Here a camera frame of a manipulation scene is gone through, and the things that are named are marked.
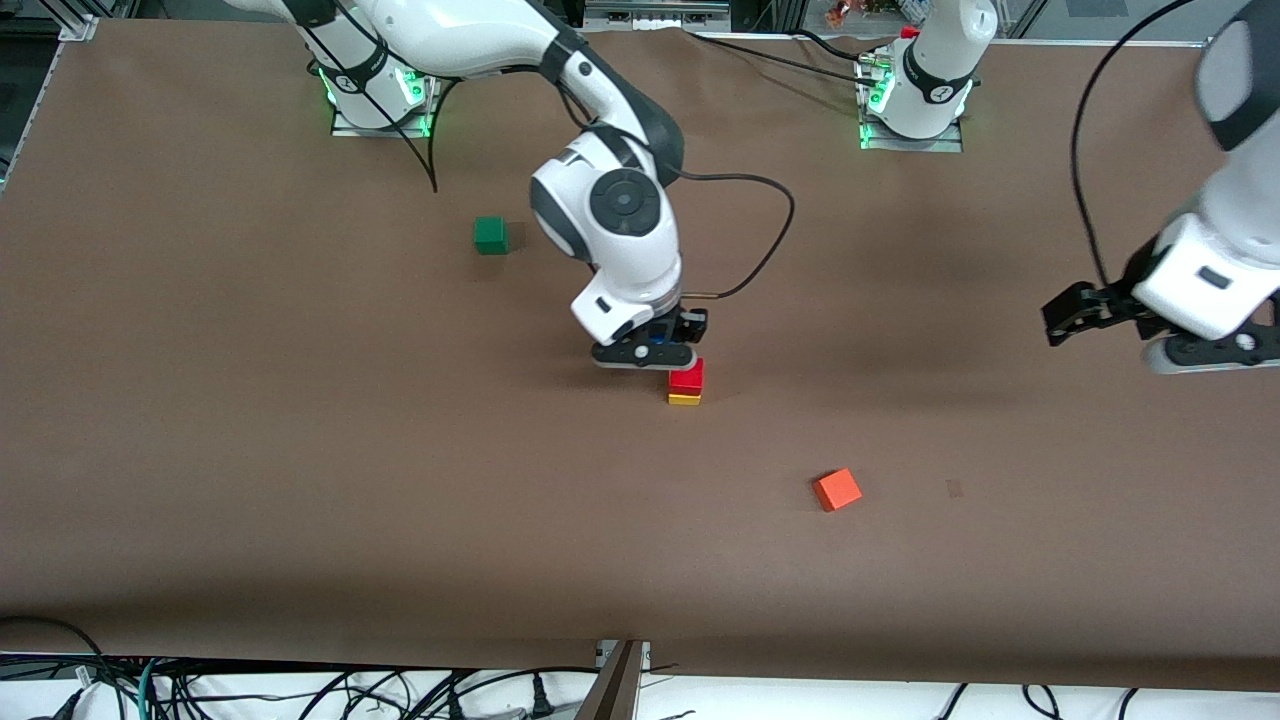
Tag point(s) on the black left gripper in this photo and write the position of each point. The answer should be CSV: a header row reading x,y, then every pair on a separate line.
x,y
1120,298

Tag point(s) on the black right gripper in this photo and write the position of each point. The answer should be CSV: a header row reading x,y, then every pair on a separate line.
x,y
691,325

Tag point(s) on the blue wooden block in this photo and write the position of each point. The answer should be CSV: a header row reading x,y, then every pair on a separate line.
x,y
658,339

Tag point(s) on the red wooden block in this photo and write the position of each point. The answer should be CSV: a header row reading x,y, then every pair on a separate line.
x,y
686,378

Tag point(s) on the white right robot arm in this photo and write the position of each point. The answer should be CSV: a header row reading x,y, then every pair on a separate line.
x,y
620,240

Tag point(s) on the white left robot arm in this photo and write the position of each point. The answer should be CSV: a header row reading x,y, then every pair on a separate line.
x,y
1230,240

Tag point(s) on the orange wooden block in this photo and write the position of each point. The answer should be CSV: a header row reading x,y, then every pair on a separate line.
x,y
837,489

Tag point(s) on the green wooden block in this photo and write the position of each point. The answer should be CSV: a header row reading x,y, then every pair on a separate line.
x,y
490,234

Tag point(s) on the brown table cover sheet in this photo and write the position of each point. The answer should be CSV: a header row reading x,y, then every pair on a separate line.
x,y
640,560

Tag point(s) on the black power plug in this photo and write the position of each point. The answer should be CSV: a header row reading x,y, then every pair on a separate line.
x,y
542,698

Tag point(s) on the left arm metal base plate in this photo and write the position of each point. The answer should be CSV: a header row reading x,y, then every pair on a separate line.
x,y
910,145

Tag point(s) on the aluminium rail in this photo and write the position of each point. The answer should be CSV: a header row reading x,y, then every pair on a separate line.
x,y
655,12

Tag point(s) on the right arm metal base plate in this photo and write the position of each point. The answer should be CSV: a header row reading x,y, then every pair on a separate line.
x,y
385,130

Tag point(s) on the aluminium profile post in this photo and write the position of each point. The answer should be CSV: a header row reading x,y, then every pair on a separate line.
x,y
610,690

